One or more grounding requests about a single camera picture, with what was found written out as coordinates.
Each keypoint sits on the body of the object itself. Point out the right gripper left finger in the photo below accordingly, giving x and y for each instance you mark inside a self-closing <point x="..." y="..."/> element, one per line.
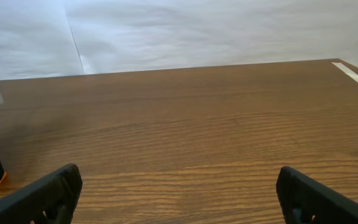
<point x="53" y="193"/>

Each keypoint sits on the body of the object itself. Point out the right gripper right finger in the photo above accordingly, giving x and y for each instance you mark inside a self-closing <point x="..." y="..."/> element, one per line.
<point x="309" y="196"/>

